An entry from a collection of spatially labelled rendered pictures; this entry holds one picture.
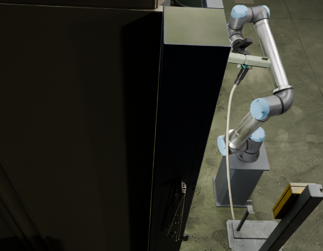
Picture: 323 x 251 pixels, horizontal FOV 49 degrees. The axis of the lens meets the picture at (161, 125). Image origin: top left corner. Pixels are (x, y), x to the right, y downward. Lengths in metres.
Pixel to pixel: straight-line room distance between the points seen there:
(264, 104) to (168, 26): 1.13
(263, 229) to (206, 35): 1.60
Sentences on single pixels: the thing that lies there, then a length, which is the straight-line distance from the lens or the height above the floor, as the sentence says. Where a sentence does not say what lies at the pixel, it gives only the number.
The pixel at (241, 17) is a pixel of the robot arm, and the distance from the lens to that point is 2.19.
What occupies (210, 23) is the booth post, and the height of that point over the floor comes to 2.29.
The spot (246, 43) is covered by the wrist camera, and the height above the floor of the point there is 1.64.
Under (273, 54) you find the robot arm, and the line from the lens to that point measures 2.18.
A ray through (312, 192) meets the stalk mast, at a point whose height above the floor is 1.64.
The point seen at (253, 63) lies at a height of 1.59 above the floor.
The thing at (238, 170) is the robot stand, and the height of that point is 0.60.
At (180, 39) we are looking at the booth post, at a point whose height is 2.29.
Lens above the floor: 2.86
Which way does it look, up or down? 51 degrees down
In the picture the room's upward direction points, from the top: 5 degrees clockwise
